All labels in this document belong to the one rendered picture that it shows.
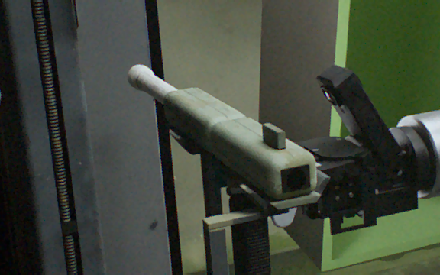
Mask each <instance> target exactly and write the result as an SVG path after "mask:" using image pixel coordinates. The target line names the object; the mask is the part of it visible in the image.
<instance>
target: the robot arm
mask: <svg viewBox="0 0 440 275"><path fill-rule="evenodd" d="M315 80H316V81H317V83H318V84H319V85H320V89H321V91H322V94H323V95H324V97H325V98H326V99H327V100H328V102H329V103H330V104H331V105H332V106H333V107H334V109H335V110H336V112H337V113H338V115H339V117H340V118H341V120H342V121H343V122H344V123H345V125H346V127H347V128H348V130H349V131H350V133H351V134H349V135H348V136H347V137H346V138H344V137H339V136H329V137H317V138H313V139H309V140H307V141H297V142H293V143H295V144H297V145H299V146H300V147H302V148H304V149H306V150H307V151H309V152H310V153H311V154H312V155H313V156H314V158H315V163H316V169H317V170H320V171H321V172H323V173H324V174H326V175H328V176H330V179H329V181H328V183H327V184H326V186H325V188H324V189H323V191H322V194H321V195H320V197H319V199H318V201H317V202H316V203H314V204H309V205H304V206H301V213H302V214H304V215H305V216H307V217H308V218H310V219H311V220H315V219H316V218H320V219H324V218H329V224H330V235H335V234H338V233H342V232H346V231H352V230H356V229H359V228H366V227H369V226H373V225H375V226H376V225H377V218H378V217H385V216H388V215H395V214H398V213H402V212H408V211H412V210H415V209H418V199H431V198H435V197H439V196H440V110H436V111H431V112H424V113H419V114H415V115H408V116H406V117H404V118H403V119H402V120H401V121H400V122H399V124H398V125H397V127H395V128H391V129H389V128H388V126H387V124H386V122H385V121H384V120H383V118H381V116H380V114H379V112H378V111H377V110H376V108H375V106H374V104H373V102H372V101H371V100H370V98H369V96H368V95H367V94H366V92H365V91H364V89H363V86H362V85H361V81H360V80H359V79H358V77H357V76H356V75H355V73H354V72H353V71H352V70H350V69H348V68H343V67H340V66H336V65H335V64H332V65H331V66H329V67H328V68H327V69H326V70H324V71H323V72H322V73H320V74H319V75H318V76H317V77H316V78H315ZM296 208H297V207H296ZM296 208H292V209H289V212H288V213H285V214H281V215H275V216H271V220H272V222H273V224H274V225H275V226H277V227H278V228H284V227H286V226H288V225H290V224H291V222H292V221H293V217H294V215H295V212H296ZM355 215H357V216H359V217H361V218H362V219H363V220H364V223H363V224H359V225H352V226H349V227H345V228H341V223H343V216H344V217H345V218H350V217H354V216H355Z"/></svg>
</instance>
